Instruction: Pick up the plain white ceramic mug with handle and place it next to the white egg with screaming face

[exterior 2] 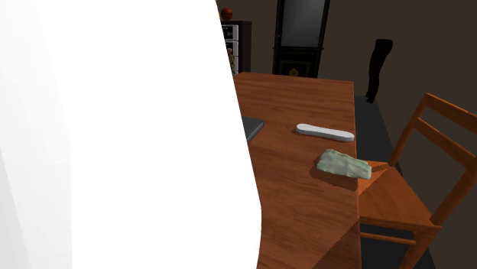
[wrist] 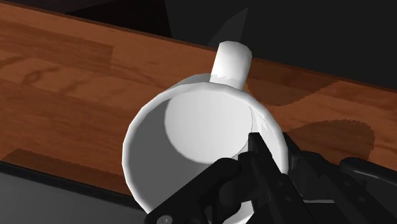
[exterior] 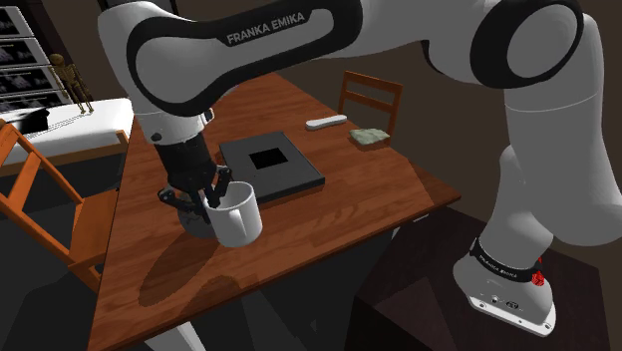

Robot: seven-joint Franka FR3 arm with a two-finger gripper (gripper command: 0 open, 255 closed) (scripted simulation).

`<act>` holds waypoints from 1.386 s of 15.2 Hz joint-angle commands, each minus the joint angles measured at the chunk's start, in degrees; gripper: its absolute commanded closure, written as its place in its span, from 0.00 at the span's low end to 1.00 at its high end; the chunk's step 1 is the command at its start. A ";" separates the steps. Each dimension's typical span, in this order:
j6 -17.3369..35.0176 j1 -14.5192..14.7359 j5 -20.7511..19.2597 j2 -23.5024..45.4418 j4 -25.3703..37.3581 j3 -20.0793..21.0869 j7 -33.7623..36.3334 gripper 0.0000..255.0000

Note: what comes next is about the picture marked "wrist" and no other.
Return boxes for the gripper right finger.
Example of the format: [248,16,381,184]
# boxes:
[282,132,397,224]

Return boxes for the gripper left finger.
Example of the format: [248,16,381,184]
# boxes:
[143,132,315,224]

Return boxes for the brown wooden table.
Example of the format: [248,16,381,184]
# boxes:
[0,1,397,209]

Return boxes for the white mug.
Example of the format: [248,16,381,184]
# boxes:
[122,41,291,224]

